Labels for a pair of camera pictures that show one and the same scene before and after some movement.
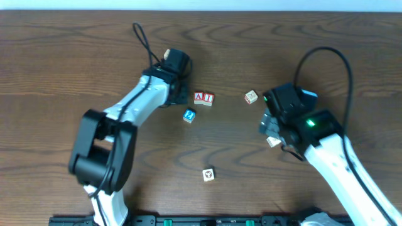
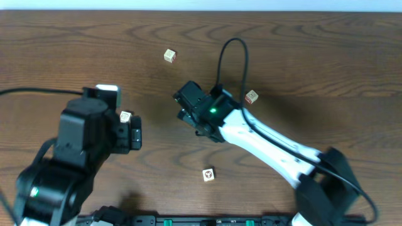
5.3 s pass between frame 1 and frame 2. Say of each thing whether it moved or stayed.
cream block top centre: stayed
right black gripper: moved
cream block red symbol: stayed
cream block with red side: stayed
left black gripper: moved
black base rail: stayed
